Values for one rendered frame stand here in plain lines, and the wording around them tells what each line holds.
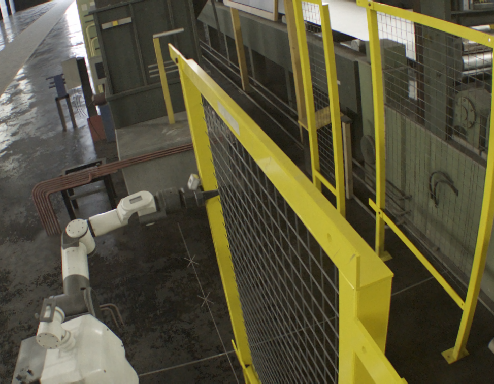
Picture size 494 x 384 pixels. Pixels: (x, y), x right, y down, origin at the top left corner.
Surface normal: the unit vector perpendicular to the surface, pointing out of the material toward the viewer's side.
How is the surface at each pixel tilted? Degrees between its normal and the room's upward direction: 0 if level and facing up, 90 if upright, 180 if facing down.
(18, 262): 0
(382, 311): 90
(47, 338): 90
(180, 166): 90
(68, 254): 16
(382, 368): 90
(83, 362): 30
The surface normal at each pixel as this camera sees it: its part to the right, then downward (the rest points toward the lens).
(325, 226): -0.95, 0.25
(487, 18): 0.28, 0.43
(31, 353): -0.40, -0.79
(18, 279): -0.15, -0.87
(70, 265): -0.07, -0.71
